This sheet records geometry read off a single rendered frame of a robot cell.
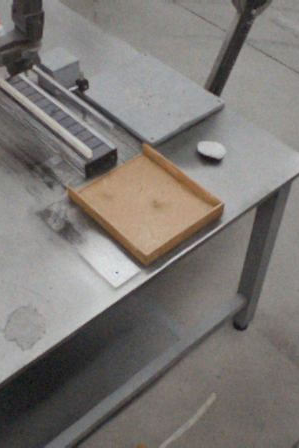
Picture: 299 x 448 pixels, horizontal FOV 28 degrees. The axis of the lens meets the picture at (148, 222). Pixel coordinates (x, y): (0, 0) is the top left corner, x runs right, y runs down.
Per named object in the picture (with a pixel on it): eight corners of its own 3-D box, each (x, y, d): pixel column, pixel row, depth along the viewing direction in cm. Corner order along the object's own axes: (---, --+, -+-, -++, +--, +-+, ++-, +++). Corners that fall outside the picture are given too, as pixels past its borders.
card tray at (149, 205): (67, 196, 152) (66, 185, 149) (143, 153, 164) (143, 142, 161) (145, 266, 137) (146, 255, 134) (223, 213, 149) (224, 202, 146)
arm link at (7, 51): (43, 20, 147) (24, 4, 151) (3, 34, 142) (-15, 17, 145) (44, 60, 156) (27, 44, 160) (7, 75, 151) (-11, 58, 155)
